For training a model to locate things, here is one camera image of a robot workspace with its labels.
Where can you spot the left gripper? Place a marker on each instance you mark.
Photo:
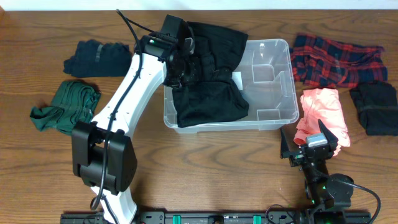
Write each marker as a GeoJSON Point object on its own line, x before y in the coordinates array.
{"type": "Point", "coordinates": [172, 82]}

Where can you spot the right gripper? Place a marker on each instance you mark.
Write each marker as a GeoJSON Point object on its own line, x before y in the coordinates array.
{"type": "Point", "coordinates": [298, 157]}

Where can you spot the large black garment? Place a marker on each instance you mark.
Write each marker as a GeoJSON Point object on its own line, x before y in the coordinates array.
{"type": "Point", "coordinates": [207, 92]}

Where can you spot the dark navy garment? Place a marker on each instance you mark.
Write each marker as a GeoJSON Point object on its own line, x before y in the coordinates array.
{"type": "Point", "coordinates": [95, 59]}

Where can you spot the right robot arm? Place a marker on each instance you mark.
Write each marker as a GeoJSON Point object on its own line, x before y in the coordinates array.
{"type": "Point", "coordinates": [330, 194]}

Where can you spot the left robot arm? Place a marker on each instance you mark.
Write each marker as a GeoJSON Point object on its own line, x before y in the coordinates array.
{"type": "Point", "coordinates": [102, 151]}

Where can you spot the pink folded garment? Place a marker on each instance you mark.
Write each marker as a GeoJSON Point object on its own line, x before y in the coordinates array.
{"type": "Point", "coordinates": [323, 104]}

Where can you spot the white label in bin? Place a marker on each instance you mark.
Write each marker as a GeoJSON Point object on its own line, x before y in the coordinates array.
{"type": "Point", "coordinates": [237, 78]}

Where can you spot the black folded garment right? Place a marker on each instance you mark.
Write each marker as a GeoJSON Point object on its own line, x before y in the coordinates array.
{"type": "Point", "coordinates": [376, 105]}

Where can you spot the red plaid shirt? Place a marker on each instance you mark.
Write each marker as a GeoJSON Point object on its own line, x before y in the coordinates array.
{"type": "Point", "coordinates": [326, 63]}

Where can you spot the clear plastic storage bin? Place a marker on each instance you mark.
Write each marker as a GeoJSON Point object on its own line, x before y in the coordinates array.
{"type": "Point", "coordinates": [268, 87]}

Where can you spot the green folded garment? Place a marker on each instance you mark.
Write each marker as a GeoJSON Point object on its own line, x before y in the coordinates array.
{"type": "Point", "coordinates": [74, 101]}

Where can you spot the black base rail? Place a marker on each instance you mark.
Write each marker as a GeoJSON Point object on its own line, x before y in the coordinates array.
{"type": "Point", "coordinates": [250, 218]}

